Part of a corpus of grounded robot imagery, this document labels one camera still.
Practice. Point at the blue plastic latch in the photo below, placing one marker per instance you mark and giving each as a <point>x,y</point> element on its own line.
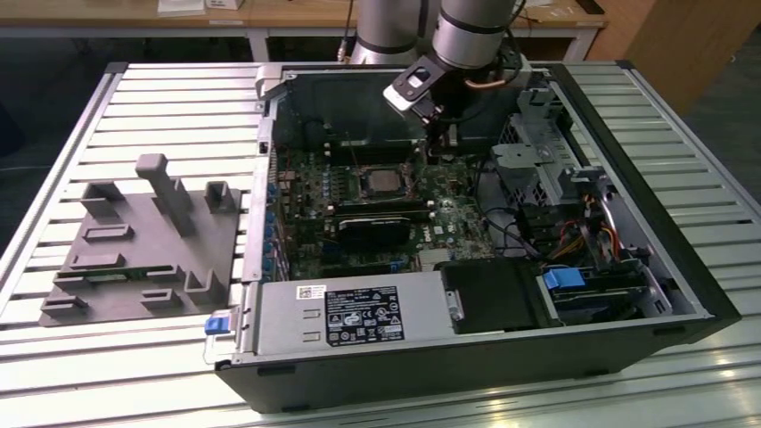
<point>215,324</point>

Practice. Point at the black plastic shroud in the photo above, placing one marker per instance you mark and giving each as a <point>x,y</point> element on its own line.
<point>493,294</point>

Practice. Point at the white box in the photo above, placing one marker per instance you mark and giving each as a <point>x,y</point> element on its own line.
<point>223,3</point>
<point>179,6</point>

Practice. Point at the wooden desk white legs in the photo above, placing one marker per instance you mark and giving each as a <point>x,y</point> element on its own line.
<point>119,20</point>

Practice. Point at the silver perforated drive cage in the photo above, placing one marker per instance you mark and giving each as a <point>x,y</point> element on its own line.
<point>529,156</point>

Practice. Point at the silver green CPU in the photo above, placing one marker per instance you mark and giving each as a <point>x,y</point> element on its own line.
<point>383,181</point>

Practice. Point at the grey parts rack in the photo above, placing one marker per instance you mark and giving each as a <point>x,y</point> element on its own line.
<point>143,249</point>

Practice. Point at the small black box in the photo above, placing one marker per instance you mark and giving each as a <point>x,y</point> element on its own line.
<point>589,5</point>

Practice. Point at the green RAM stick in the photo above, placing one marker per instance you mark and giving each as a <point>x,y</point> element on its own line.
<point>131,273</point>

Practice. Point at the black silver PC case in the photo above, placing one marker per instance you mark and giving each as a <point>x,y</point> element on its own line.
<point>416,383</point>

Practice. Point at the CPU socket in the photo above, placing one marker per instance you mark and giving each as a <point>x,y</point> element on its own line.
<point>360,192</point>

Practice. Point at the grey plastic bracket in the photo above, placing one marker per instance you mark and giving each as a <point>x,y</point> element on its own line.
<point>588,178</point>

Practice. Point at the green motherboard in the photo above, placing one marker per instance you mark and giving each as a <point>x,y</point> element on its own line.
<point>457,232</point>

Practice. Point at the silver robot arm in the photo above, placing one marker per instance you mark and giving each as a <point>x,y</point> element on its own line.
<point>469,31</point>

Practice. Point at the wooden cabinet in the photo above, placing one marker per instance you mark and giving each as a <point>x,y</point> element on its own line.
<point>684,44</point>

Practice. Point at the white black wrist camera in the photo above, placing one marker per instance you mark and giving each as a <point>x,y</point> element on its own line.
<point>400,99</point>

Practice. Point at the hard disk in blue carrier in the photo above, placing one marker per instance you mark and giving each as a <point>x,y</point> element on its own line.
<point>565,278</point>

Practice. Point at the silver finned heatsink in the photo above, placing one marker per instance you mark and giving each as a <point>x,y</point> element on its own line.
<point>435,260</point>

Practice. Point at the silver power supply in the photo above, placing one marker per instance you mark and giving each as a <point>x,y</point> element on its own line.
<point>285,321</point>

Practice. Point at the silver disk bay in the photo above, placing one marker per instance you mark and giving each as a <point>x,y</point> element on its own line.
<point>660,298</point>

